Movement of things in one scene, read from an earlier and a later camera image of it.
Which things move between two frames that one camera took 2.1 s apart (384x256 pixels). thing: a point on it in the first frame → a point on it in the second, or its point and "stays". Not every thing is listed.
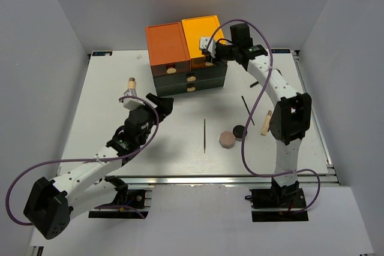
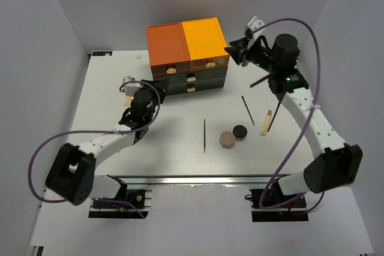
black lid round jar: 238,130 stays
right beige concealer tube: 264,132 stays
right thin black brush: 247,108 stays
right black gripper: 213,60 → 236,53
